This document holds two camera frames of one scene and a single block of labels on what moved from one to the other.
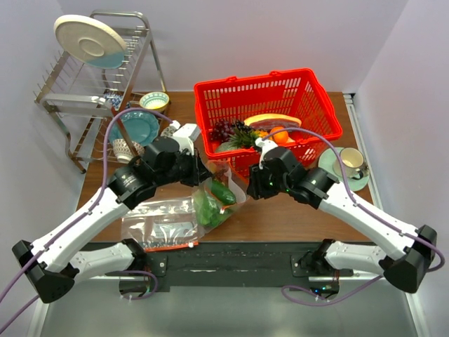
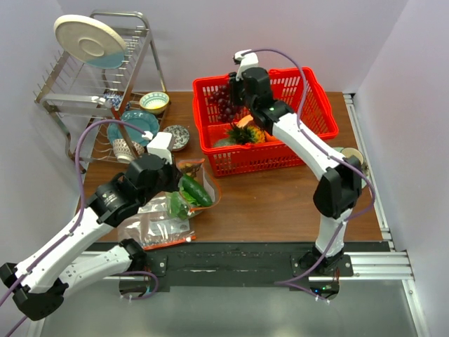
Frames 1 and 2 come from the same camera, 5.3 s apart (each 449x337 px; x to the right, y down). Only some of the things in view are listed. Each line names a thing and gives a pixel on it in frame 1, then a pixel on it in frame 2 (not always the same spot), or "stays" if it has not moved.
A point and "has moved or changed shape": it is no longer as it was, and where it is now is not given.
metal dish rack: (87, 101) stays
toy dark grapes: (240, 125) → (221, 99)
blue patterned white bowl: (123, 151) stays
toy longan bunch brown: (220, 175) has moved or changed shape
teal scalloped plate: (142, 127) stays
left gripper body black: (189, 168) → (167, 182)
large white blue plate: (90, 41) stays
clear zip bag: (216, 199) → (197, 190)
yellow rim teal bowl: (154, 100) stays
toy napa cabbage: (208, 212) → (179, 203)
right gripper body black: (264, 184) → (239, 97)
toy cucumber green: (222, 193) → (197, 190)
